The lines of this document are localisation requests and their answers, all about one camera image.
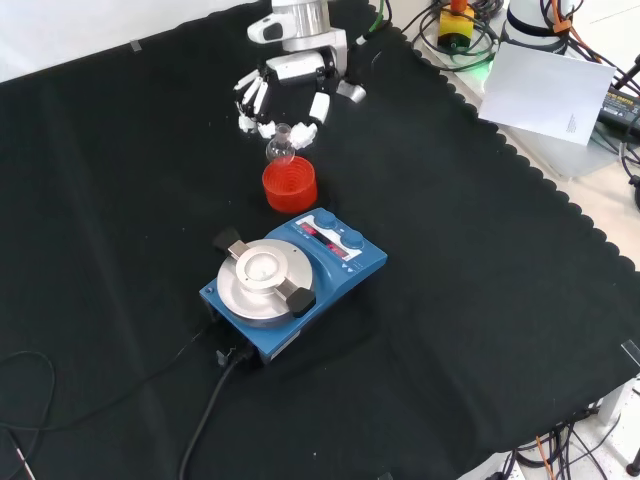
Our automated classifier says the black cloth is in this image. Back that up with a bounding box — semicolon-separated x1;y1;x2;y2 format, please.
0;0;640;480

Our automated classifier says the white bench leg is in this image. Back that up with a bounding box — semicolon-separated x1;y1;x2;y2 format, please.
598;377;637;427

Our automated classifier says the orange cable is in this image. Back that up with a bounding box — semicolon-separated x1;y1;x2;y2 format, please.
533;434;557;480

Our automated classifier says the yellow stop button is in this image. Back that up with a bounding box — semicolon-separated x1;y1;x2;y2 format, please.
436;0;477;52

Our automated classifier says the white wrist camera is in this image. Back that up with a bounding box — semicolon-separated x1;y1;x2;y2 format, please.
246;16;286;47

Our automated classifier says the pale board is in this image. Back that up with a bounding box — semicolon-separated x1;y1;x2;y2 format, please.
477;41;618;148

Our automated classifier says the green cable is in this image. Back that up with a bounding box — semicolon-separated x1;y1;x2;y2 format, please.
349;0;397;49

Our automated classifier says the black power adapter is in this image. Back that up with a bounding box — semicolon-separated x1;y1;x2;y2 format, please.
596;84;640;135

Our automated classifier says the thin black cable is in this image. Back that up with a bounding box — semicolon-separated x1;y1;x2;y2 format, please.
0;327;221;480

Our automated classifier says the heater with blue base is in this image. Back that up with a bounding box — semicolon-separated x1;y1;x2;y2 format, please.
199;208;389;367

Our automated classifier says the orange-red flask ring holder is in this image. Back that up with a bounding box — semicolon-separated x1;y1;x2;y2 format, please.
261;155;319;214

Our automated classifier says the clear round-bottom flask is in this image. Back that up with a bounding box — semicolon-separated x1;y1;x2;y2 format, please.
264;122;297;166

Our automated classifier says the thick black power cable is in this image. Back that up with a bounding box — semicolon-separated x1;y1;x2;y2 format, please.
178;349;257;480

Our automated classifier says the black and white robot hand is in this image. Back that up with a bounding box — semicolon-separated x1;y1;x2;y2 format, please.
233;48;350;149

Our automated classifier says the thin red-white probe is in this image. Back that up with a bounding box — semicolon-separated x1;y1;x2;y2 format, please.
13;444;37;480

